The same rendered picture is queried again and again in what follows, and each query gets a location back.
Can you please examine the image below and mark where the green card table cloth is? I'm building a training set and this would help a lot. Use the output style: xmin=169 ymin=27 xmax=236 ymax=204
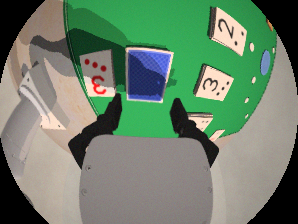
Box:
xmin=67 ymin=0 xmax=276 ymax=139

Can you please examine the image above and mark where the brown rectangular block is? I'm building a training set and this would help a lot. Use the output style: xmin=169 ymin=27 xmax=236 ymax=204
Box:
xmin=266 ymin=18 xmax=273 ymax=32

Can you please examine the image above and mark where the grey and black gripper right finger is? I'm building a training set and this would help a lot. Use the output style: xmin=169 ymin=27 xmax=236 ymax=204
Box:
xmin=170 ymin=98 xmax=219 ymax=168

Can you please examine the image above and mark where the blue round coaster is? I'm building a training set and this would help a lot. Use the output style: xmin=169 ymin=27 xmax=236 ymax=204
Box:
xmin=260 ymin=50 xmax=270 ymax=75

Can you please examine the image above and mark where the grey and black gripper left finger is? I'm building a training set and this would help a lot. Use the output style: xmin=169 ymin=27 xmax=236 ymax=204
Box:
xmin=68 ymin=93 xmax=122 ymax=170

